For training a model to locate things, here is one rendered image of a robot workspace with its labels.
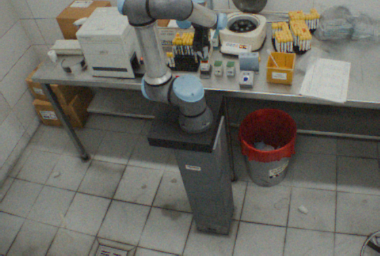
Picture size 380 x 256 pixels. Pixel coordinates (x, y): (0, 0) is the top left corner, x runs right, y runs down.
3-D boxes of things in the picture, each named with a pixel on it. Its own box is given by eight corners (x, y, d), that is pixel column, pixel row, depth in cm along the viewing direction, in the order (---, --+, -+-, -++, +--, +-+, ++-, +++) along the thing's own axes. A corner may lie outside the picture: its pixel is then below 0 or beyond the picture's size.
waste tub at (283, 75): (265, 83, 185) (265, 67, 178) (269, 66, 193) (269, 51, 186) (292, 85, 181) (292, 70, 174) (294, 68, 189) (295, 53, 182)
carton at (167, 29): (159, 47, 219) (154, 26, 209) (173, 20, 238) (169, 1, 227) (199, 48, 213) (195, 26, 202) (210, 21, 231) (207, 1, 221)
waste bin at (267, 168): (234, 189, 245) (230, 147, 214) (243, 146, 269) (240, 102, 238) (290, 195, 235) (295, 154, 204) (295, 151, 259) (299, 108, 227)
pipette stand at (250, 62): (239, 74, 192) (238, 59, 185) (240, 65, 197) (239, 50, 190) (258, 74, 190) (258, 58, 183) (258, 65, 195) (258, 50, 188)
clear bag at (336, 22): (317, 41, 202) (319, 13, 189) (309, 25, 215) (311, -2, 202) (359, 37, 200) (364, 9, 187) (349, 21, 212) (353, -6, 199)
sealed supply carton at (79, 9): (64, 40, 244) (53, 17, 231) (82, 21, 259) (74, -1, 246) (100, 42, 233) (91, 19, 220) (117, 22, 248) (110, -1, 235)
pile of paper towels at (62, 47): (51, 54, 233) (48, 49, 230) (58, 45, 240) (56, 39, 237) (82, 55, 227) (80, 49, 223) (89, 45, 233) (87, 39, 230)
